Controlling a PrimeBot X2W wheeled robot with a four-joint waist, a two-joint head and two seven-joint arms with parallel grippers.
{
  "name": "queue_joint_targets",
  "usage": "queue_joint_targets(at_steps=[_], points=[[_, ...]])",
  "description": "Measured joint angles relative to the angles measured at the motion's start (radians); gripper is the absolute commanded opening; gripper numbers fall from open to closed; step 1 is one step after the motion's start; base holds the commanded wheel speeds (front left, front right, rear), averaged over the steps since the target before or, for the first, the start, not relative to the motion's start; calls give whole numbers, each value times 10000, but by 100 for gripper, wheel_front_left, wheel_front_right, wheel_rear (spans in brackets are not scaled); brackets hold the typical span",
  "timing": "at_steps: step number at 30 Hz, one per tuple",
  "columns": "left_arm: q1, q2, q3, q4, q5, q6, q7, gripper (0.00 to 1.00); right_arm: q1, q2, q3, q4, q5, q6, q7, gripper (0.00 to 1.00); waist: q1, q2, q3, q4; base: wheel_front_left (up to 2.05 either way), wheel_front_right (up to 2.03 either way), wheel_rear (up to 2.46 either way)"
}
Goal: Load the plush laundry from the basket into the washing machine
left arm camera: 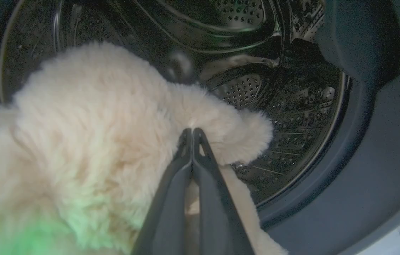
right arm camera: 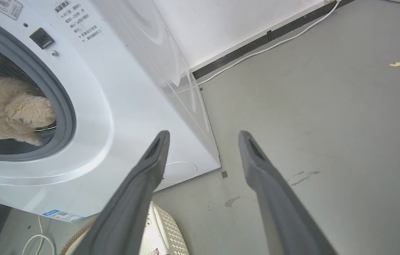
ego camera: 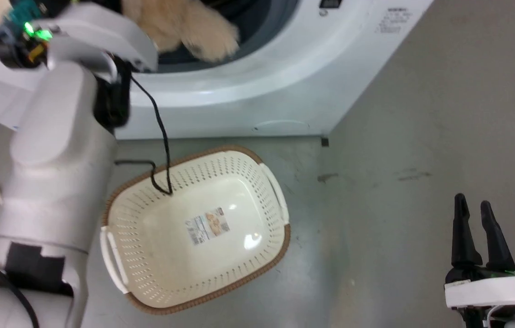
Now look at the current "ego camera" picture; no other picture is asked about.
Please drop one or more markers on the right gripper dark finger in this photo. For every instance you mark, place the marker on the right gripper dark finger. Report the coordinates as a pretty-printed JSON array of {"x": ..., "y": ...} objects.
[
  {"x": 463, "y": 237},
  {"x": 496, "y": 246}
]

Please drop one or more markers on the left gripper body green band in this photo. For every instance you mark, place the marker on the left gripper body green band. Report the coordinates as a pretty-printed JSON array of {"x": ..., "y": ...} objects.
[{"x": 23, "y": 43}]

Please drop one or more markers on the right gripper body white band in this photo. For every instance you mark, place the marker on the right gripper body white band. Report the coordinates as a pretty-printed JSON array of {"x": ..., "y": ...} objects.
[{"x": 494, "y": 291}]

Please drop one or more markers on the beige fluffy towel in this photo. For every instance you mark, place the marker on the beige fluffy towel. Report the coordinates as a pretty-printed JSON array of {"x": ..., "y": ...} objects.
[{"x": 180, "y": 23}]

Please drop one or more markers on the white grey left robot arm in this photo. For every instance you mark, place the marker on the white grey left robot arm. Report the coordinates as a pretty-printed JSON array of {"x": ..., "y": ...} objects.
[{"x": 52, "y": 182}]

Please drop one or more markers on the black washing machine foot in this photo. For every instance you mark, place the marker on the black washing machine foot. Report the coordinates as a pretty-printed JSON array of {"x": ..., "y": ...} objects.
[{"x": 325, "y": 142}]

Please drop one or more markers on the white front-load washing machine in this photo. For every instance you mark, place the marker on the white front-load washing machine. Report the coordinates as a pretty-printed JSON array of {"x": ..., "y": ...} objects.
[{"x": 294, "y": 77}]

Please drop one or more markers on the cream perforated laundry basket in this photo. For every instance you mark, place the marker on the cream perforated laundry basket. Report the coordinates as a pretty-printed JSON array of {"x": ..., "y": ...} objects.
[{"x": 221, "y": 269}]

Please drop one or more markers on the printed product label sticker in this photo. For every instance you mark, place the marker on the printed product label sticker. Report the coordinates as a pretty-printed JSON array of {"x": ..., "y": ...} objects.
[{"x": 207, "y": 226}]

